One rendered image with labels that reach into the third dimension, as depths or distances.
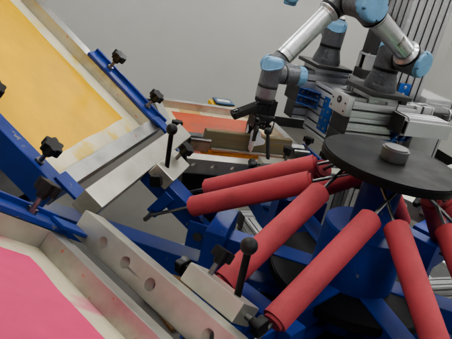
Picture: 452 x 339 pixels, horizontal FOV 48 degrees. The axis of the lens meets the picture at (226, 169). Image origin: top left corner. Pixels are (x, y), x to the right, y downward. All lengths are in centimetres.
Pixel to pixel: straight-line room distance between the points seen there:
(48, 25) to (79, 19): 383
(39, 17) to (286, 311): 114
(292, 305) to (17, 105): 76
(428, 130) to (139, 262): 188
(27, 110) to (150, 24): 431
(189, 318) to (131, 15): 486
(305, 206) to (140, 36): 462
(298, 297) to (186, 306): 22
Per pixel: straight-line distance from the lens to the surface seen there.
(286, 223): 101
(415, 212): 183
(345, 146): 116
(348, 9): 209
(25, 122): 124
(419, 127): 248
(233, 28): 571
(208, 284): 84
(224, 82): 581
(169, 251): 134
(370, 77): 245
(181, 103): 246
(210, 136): 190
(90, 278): 82
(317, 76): 282
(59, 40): 163
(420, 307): 97
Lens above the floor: 163
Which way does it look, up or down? 22 degrees down
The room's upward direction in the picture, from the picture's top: 13 degrees clockwise
